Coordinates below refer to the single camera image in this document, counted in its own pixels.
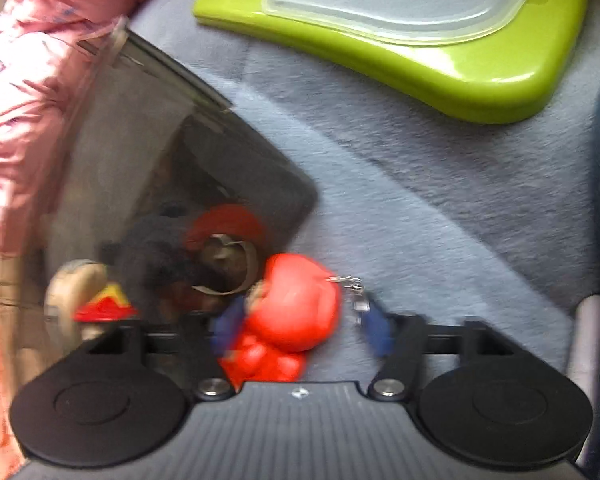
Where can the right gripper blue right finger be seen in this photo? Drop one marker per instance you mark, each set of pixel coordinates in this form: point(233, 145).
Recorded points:
point(397, 339)

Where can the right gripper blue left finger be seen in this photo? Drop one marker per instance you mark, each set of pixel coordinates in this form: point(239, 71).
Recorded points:
point(206, 338)

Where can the red Mario figure keychain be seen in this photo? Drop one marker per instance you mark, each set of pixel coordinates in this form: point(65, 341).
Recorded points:
point(294, 308)

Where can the dark grey plush toy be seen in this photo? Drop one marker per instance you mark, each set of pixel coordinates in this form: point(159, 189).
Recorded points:
point(156, 272)

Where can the cream round macaron plush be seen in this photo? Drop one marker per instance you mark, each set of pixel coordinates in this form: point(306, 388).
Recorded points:
point(81, 303)

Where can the lime green box lid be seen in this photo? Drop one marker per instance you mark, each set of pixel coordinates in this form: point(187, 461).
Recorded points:
point(484, 61)

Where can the clear grey plastic storage box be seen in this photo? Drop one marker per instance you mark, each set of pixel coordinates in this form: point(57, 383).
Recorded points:
point(144, 132)

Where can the orange and beige blanket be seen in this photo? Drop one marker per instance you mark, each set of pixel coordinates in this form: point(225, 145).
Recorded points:
point(20, 360)

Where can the pink crumpled duvet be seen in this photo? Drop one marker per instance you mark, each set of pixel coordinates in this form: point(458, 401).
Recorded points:
point(43, 63)

